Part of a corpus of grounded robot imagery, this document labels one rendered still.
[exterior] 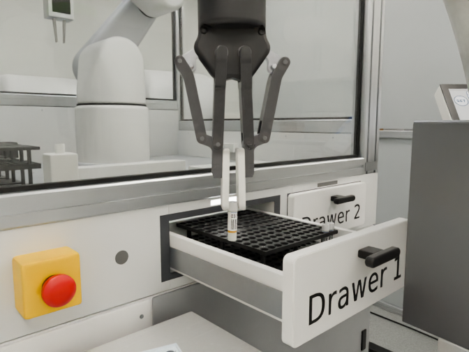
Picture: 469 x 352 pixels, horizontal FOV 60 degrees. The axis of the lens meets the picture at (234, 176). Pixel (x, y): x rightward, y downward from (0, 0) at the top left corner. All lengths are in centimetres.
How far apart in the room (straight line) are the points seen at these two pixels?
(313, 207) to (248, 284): 41
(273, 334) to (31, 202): 59
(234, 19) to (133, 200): 33
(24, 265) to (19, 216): 7
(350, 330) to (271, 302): 70
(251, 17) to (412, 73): 200
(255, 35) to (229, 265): 31
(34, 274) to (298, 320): 32
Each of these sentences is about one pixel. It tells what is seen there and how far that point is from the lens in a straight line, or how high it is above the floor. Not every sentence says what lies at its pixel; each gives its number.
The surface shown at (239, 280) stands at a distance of 57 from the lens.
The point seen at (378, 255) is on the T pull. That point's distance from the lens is 55.
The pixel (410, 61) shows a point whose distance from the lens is 242.
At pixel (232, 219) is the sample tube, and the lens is 47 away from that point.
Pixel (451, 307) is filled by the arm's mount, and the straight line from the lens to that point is 70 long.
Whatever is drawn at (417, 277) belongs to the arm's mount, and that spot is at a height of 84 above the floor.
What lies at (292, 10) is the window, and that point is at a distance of 93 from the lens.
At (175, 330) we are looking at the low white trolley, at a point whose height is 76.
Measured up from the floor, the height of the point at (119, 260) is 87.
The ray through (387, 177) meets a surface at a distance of 247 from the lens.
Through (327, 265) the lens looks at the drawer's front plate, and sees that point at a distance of 53.
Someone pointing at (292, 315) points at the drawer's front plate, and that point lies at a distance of 50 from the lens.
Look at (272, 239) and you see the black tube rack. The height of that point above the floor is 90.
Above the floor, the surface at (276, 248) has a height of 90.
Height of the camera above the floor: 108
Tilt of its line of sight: 7 degrees down
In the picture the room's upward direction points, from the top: straight up
